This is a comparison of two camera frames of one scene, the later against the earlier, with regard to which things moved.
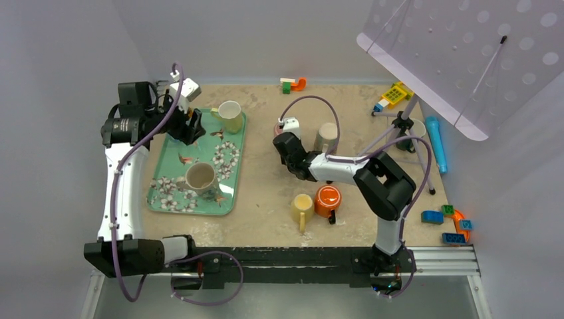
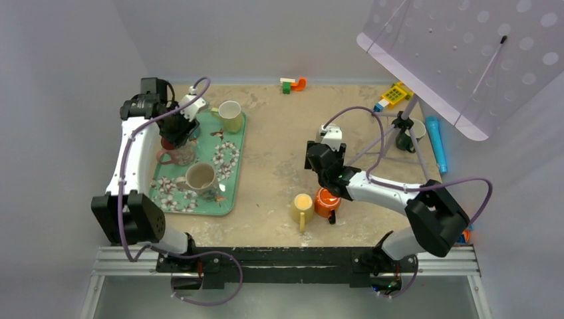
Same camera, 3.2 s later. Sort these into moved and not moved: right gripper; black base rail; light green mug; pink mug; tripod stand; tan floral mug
Moved: right gripper; pink mug
Not moved: tan floral mug; black base rail; light green mug; tripod stand
